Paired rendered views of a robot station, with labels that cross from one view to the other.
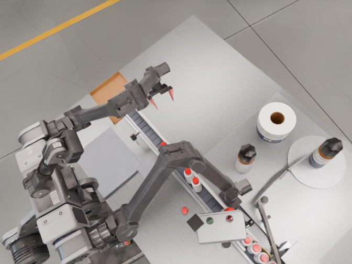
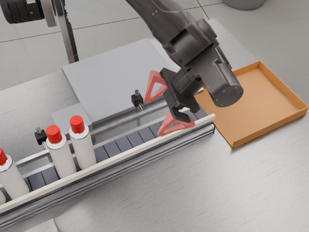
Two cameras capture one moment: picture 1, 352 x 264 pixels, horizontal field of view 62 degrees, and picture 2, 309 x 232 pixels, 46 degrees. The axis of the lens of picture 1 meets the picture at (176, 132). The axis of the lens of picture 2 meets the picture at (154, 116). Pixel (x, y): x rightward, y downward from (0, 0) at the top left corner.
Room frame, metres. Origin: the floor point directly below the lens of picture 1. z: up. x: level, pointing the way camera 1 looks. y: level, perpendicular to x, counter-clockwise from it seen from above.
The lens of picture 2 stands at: (0.74, -0.49, 1.79)
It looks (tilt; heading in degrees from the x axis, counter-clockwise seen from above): 51 degrees down; 86
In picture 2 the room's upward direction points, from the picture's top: straight up
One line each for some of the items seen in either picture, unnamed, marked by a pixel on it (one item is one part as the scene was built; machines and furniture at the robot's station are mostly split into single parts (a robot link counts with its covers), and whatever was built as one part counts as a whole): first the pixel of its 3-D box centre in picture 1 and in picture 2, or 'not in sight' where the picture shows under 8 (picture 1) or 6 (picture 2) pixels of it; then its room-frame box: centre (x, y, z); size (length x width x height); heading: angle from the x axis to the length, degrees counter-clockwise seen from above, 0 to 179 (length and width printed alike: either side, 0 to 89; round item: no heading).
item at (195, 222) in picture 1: (199, 229); not in sight; (0.11, 0.03, 1.16); 0.04 x 0.04 x 0.67; 24
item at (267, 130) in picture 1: (274, 123); not in sight; (0.55, -0.56, 0.95); 0.20 x 0.20 x 0.14
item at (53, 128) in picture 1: (57, 129); not in sight; (0.67, 0.49, 1.45); 0.09 x 0.08 x 0.12; 12
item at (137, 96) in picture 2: (138, 137); (141, 113); (0.75, 0.23, 0.91); 0.07 x 0.03 x 0.17; 114
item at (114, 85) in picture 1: (116, 97); (247, 100); (1.12, 0.31, 0.85); 0.30 x 0.26 x 0.04; 24
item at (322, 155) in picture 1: (325, 153); not in sight; (0.29, -0.70, 1.04); 0.09 x 0.09 x 0.29
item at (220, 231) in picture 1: (220, 228); not in sight; (0.07, -0.05, 1.38); 0.17 x 0.10 x 0.19; 79
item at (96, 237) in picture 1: (100, 234); not in sight; (0.18, 0.39, 1.45); 0.09 x 0.08 x 0.12; 12
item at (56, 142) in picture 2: not in sight; (60, 153); (0.53, 0.06, 0.98); 0.05 x 0.05 x 0.20
